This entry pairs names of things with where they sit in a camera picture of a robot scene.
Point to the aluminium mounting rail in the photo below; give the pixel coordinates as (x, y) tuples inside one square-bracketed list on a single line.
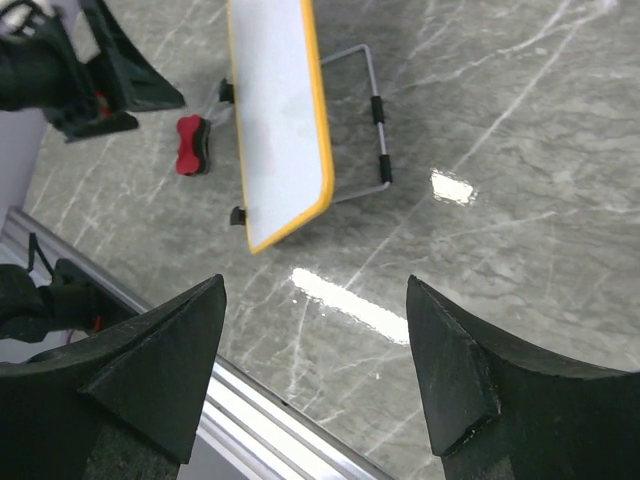
[(243, 433)]

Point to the yellow framed whiteboard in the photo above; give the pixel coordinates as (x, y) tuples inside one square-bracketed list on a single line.
[(287, 167)]

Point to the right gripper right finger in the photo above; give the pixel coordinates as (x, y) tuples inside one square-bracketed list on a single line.
[(499, 407)]

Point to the black whiteboard foot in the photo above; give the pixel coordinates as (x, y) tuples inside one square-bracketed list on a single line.
[(238, 216), (226, 92)]

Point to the grey wire whiteboard stand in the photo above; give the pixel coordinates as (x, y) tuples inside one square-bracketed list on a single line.
[(356, 112)]

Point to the left black whiteboard foot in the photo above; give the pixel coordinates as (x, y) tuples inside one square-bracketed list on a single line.
[(226, 92)]

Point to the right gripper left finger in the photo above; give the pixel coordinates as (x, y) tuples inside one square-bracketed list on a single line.
[(123, 404)]

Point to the right black whiteboard foot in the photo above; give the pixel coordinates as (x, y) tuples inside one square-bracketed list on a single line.
[(238, 216)]

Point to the red heart-shaped eraser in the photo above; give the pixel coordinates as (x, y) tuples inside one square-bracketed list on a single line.
[(193, 152)]

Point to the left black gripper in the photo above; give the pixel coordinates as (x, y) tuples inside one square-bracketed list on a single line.
[(40, 70)]

